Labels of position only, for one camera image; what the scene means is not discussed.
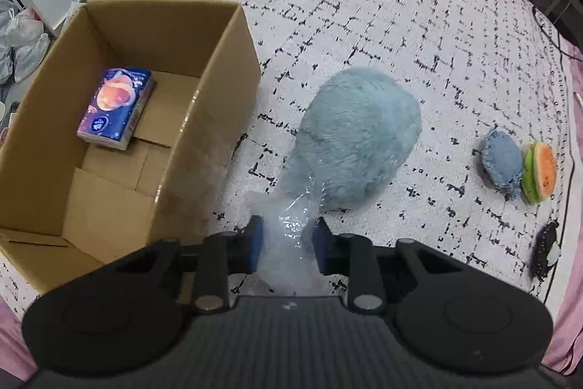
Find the small blue denim puff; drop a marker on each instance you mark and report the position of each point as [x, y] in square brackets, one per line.
[501, 161]

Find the pink bedsheet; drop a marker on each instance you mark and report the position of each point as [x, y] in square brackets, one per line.
[575, 234]

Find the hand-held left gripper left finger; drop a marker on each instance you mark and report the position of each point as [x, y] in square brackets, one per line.
[255, 245]

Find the brown cardboard box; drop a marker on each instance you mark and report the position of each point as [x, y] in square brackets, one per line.
[218, 97]

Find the burger plush toy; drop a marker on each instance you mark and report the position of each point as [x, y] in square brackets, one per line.
[542, 172]

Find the purple printed tissue pack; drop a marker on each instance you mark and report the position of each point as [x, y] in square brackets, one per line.
[116, 106]

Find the grey plastic bag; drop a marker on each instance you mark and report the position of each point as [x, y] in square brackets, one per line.
[22, 26]

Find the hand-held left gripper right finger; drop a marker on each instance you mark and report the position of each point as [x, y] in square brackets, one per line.
[322, 247]

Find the white black-patterned bedspread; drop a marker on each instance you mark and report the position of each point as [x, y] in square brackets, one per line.
[364, 6]

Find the fluffy blue plush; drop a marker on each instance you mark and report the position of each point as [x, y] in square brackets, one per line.
[360, 134]

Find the white plastic bag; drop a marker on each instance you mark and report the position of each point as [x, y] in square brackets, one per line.
[31, 58]

